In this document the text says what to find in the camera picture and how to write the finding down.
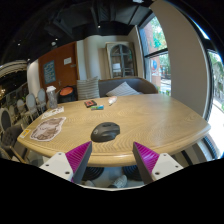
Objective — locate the group of white chairs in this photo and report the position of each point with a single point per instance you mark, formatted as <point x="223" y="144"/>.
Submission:
<point x="31" y="103"/>

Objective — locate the arched wooden cabinet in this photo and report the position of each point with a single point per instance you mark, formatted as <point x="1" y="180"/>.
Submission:
<point x="121" y="60"/>

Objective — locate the black and orange backpack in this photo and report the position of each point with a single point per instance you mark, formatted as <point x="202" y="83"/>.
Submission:
<point x="67" y="94"/>

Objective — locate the white door sign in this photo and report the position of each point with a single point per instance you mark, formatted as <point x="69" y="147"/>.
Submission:
<point x="67" y="61"/>

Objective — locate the blue poster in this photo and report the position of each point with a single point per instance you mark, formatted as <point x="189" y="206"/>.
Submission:
<point x="49" y="71"/>

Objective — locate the black and red case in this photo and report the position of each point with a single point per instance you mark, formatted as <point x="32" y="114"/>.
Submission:
<point x="90" y="103"/>

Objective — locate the yellow square sticker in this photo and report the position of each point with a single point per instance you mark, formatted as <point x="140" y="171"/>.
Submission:
<point x="25" y="133"/>

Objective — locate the small white tube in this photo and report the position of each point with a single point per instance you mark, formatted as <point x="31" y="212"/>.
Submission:
<point x="112" y="100"/>

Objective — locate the grey sofa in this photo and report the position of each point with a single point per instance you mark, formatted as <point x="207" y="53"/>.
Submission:
<point x="143" y="86"/>

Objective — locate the person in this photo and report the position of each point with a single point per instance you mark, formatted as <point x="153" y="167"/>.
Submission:
<point x="120" y="181"/>

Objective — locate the upright grey striped cushion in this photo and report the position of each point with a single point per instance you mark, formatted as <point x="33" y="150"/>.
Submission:
<point x="88" y="89"/>

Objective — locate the large glass window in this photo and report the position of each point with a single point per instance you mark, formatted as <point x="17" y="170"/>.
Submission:
<point x="156" y="50"/>

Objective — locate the brown wooden door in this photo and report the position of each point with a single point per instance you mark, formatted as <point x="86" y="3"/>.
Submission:
<point x="65" y="75"/>

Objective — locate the black computer mouse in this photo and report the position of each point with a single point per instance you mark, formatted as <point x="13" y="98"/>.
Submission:
<point x="105" y="131"/>

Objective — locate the flat-lying grey striped cushion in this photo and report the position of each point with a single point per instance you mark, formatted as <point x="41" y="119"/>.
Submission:
<point x="122" y="90"/>

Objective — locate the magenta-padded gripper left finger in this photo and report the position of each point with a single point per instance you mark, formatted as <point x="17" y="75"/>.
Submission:
<point x="60" y="165"/>

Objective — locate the small green and blue pack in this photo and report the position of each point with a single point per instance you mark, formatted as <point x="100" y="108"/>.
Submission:
<point x="97" y="107"/>

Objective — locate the grey tufted armchair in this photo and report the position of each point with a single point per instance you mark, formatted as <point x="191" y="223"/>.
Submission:
<point x="10" y="136"/>

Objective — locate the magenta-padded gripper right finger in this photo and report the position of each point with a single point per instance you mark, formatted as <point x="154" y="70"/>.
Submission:
<point x="165" y="165"/>

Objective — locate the dark oval-back chair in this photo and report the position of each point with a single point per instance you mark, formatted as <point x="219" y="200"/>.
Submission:
<point x="5" y="119"/>

